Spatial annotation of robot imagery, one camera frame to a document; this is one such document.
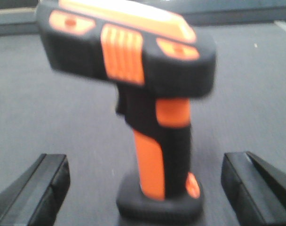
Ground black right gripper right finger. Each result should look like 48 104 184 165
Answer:
221 152 286 226

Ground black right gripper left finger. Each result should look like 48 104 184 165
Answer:
0 153 71 226

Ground orange black barcode scanner gun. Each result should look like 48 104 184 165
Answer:
36 0 216 224

